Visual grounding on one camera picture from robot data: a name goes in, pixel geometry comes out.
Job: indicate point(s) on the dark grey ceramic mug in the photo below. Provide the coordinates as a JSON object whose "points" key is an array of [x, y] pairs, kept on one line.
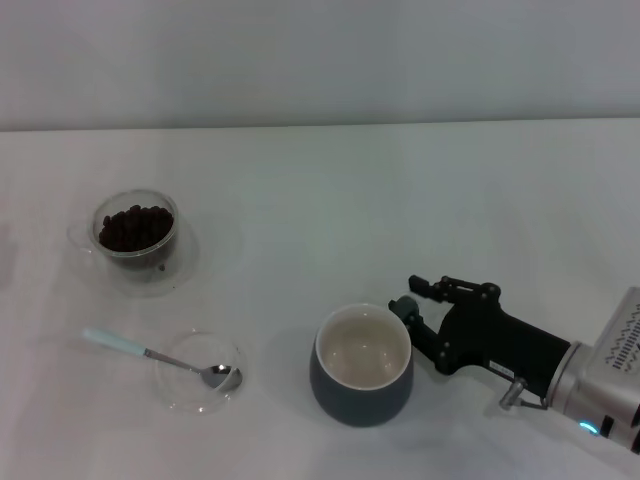
{"points": [[360, 405]]}

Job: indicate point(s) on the small clear glass dish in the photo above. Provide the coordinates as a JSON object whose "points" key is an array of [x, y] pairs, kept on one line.
{"points": [[200, 350]]}

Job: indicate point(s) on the coffee beans pile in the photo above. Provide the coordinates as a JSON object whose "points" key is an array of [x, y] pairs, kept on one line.
{"points": [[135, 227]]}

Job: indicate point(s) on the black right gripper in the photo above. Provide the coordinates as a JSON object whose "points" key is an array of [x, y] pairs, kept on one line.
{"points": [[490, 335]]}

